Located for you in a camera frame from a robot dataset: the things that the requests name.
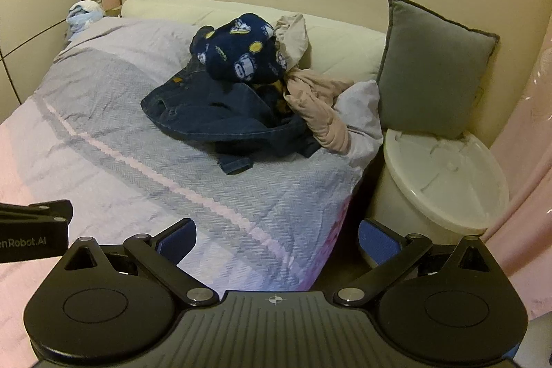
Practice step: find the grey square cushion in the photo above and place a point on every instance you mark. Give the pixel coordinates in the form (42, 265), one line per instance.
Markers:
(435, 62)

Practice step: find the white round lidded bin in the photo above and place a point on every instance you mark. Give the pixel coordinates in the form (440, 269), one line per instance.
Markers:
(444, 178)

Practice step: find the tan pink garment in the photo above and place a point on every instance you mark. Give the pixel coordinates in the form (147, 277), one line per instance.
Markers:
(319, 105)

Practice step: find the dark blue denim jeans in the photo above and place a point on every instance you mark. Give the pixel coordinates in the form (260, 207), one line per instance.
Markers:
(207, 109)

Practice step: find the light blue cloth bundle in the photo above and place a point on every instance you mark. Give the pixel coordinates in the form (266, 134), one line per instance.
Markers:
(84, 16)

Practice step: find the bed with striped cover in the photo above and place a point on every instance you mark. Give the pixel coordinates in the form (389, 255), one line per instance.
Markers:
(129, 161)

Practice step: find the navy cartoon print fleece garment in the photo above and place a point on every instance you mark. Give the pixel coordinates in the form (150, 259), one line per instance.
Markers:
(241, 49)

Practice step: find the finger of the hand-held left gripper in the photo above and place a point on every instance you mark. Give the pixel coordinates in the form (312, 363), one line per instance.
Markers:
(43, 209)

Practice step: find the yellow garment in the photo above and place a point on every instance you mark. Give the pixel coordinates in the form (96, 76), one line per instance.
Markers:
(278, 90)

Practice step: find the light beige garment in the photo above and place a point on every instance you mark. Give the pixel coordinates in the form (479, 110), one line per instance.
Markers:
(291, 36)

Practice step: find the pink curtain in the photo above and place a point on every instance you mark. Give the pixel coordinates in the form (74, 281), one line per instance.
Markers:
(526, 178)

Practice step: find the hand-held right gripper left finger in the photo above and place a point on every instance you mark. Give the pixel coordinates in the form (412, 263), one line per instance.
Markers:
(177, 242)

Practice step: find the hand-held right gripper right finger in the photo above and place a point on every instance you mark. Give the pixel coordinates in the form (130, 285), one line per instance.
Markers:
(379, 244)

